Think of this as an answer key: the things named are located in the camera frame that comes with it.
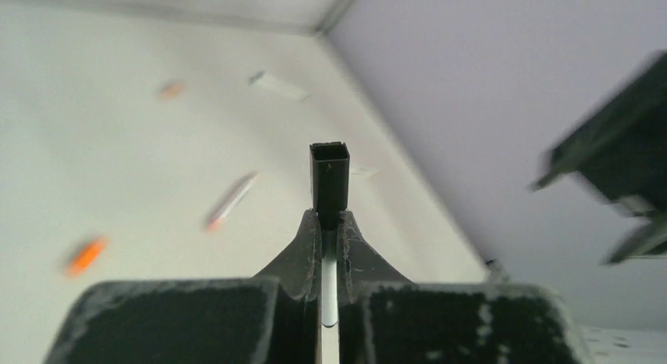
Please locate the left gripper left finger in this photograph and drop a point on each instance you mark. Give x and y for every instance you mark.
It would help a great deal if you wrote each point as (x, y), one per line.
(271, 317)

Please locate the black pen cap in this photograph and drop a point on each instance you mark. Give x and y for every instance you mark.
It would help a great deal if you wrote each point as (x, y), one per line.
(330, 163)

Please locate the pink pen cap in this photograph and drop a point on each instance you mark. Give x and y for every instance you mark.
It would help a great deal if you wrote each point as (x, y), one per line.
(171, 90)

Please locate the white orange tip pen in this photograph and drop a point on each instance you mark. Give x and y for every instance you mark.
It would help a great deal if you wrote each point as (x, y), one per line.
(229, 200)

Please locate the orange pen cap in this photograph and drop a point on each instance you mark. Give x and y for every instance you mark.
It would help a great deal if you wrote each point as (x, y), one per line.
(84, 257)

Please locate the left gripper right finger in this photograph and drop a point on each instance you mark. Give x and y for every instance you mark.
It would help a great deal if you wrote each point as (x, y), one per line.
(386, 318)

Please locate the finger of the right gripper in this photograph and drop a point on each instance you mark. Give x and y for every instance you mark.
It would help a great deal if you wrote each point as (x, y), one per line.
(621, 148)
(647, 242)

